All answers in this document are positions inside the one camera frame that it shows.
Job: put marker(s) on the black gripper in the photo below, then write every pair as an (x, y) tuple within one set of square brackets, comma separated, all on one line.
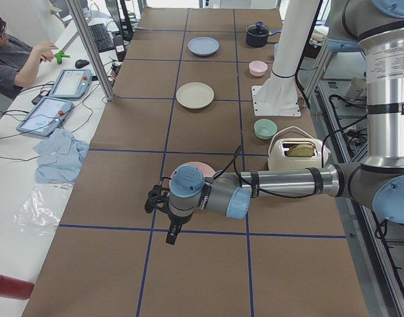
[(176, 220)]

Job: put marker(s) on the pink plate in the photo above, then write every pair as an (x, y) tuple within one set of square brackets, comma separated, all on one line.
[(202, 167)]

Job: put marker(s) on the blue plate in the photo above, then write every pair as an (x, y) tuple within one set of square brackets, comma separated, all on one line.
[(203, 46)]

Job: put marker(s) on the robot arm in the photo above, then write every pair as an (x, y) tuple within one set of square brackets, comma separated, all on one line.
[(376, 182)]

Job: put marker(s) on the cream toaster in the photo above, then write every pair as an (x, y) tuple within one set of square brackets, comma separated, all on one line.
[(287, 137)]

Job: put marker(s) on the clear plastic bag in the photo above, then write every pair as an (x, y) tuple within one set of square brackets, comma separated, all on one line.
[(44, 206)]

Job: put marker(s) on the green bowl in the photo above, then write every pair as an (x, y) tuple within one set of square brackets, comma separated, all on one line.
[(265, 129)]

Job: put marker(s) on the cream plate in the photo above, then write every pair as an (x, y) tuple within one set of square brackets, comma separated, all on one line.
[(195, 95)]

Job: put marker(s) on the light blue cloth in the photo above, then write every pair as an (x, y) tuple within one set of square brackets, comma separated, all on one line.
[(61, 158)]

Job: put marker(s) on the toast slice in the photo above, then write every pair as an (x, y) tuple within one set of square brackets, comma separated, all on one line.
[(301, 150)]

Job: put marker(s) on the teach pendant near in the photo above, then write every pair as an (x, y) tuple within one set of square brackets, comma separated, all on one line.
[(45, 117)]

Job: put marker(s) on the teach pendant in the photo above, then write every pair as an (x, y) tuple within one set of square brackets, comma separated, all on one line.
[(45, 117), (71, 84)]

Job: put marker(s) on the teach pendant far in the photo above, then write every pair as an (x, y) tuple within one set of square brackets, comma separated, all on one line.
[(71, 84)]

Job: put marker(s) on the pink bowl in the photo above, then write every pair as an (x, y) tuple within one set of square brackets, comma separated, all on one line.
[(258, 68)]

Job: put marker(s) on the red bottle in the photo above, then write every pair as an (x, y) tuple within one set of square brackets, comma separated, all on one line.
[(13, 288)]

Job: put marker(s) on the black computer mouse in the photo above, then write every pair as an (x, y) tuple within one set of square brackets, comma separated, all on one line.
[(80, 63)]

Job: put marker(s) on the black keyboard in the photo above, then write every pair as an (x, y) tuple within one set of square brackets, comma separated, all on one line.
[(101, 37)]

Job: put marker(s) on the green plastic tool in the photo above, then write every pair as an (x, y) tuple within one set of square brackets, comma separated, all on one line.
[(60, 55)]

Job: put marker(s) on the light blue cup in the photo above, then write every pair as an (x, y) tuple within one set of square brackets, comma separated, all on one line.
[(276, 50)]

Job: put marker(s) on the dark blue pot with lid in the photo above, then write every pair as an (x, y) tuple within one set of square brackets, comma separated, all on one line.
[(257, 34)]

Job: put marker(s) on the seated person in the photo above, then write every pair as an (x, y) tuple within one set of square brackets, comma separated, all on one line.
[(19, 62)]

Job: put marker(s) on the white camera stand post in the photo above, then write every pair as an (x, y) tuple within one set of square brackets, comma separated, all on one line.
[(278, 95)]

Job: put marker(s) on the aluminium frame post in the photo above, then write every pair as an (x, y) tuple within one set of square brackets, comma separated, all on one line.
[(86, 37)]

